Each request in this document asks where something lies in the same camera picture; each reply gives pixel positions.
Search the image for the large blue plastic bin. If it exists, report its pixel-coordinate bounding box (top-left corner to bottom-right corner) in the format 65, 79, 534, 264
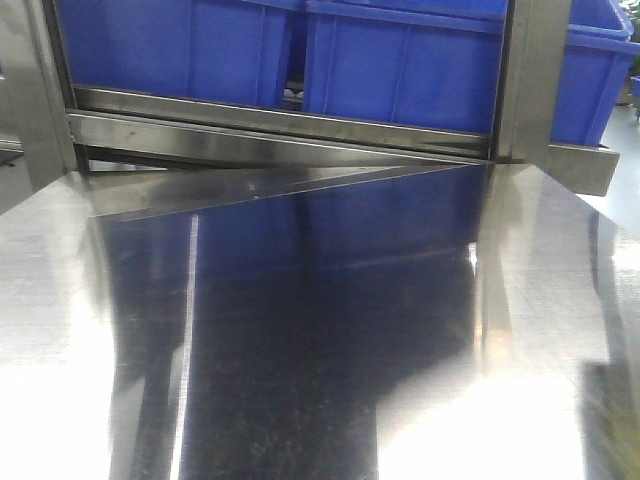
303, 1, 639, 146

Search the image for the blue bin at far left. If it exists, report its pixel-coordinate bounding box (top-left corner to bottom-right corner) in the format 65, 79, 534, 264
56, 1, 305, 108

